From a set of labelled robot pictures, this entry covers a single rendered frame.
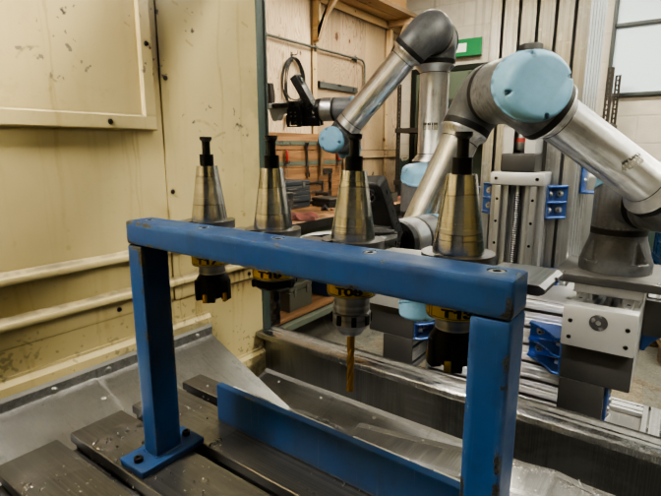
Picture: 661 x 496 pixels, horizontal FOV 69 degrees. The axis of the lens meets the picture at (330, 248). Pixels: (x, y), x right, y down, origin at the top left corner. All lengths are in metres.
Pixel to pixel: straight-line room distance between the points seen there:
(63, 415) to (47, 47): 0.66
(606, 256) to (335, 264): 0.90
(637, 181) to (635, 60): 3.91
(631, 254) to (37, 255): 1.20
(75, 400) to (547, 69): 1.03
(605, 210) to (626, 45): 3.80
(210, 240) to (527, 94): 0.58
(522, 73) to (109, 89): 0.76
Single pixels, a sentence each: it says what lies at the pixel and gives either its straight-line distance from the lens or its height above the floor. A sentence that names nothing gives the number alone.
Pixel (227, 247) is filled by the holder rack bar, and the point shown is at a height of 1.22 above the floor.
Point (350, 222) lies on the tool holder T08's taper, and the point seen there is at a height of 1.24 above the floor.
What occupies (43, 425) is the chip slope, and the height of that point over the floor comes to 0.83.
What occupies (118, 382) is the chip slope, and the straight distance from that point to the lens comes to 1.13.
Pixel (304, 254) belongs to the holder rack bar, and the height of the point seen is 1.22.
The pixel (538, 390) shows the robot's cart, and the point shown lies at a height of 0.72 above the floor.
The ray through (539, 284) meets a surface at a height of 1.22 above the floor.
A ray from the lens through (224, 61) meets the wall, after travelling 1.28.
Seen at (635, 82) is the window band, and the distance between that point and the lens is 4.93.
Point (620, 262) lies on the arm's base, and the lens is 1.23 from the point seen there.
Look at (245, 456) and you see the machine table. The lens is 0.73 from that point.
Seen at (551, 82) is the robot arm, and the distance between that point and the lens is 0.91.
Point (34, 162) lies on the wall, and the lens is 1.02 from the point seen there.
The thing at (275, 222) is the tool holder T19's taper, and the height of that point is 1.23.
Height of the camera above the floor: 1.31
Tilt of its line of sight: 12 degrees down
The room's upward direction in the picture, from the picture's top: straight up
